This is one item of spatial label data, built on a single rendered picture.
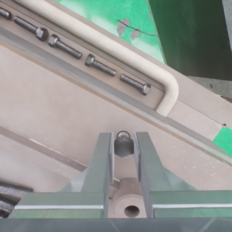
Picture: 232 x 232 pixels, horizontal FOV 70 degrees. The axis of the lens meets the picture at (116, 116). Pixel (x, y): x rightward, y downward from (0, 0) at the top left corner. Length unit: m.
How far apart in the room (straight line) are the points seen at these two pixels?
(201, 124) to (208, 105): 0.04
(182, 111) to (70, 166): 0.22
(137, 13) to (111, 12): 0.21
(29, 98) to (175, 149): 0.16
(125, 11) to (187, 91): 1.32
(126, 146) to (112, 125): 0.03
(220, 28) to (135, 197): 0.35
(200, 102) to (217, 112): 0.04
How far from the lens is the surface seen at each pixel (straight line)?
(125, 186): 0.19
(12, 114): 0.20
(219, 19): 0.42
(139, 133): 0.15
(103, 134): 0.15
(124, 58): 0.28
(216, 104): 0.35
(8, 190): 0.23
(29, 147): 0.19
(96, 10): 1.60
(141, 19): 1.58
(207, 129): 0.36
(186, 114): 0.33
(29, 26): 0.32
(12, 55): 0.19
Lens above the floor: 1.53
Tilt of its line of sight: 74 degrees down
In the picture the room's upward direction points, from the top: 176 degrees counter-clockwise
